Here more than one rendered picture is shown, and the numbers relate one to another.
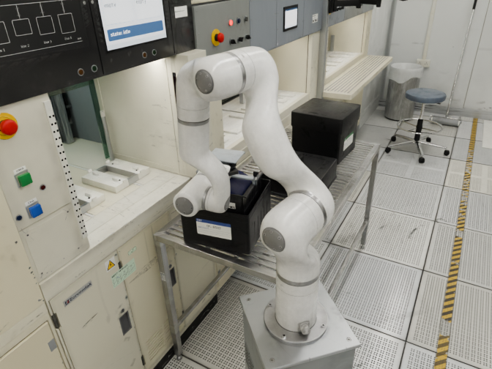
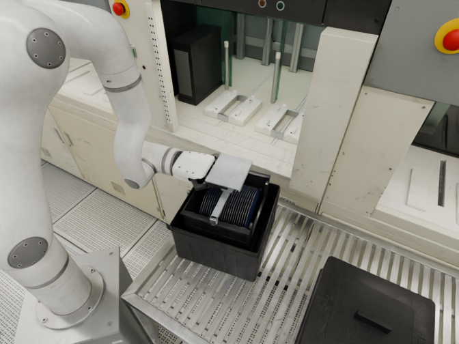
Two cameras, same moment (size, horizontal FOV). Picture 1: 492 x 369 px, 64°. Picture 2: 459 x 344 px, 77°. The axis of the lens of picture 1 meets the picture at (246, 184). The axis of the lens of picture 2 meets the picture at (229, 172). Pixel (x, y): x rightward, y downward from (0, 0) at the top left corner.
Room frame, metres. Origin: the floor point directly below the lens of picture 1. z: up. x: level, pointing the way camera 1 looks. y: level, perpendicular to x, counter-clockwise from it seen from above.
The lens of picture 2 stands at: (1.30, -0.50, 1.64)
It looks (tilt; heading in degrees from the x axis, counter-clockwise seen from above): 44 degrees down; 89
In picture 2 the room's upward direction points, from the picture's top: straight up
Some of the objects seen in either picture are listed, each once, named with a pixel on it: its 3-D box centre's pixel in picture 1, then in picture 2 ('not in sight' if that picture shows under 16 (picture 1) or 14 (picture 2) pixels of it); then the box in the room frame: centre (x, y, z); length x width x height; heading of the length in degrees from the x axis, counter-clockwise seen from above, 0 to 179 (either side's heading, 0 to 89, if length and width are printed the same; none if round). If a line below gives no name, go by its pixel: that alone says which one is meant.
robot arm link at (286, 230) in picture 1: (292, 241); (14, 233); (0.80, -0.11, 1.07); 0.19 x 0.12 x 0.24; 141
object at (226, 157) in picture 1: (226, 192); (228, 205); (1.30, 0.07, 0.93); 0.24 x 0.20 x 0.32; 69
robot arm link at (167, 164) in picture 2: not in sight; (173, 161); (1.14, 0.14, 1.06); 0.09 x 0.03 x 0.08; 69
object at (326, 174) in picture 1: (299, 170); (365, 328); (1.65, -0.25, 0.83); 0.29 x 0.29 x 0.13; 60
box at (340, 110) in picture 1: (324, 129); not in sight; (2.02, -0.45, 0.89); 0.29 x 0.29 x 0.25; 56
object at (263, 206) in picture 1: (228, 210); (228, 220); (1.30, 0.07, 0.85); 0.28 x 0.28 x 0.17; 69
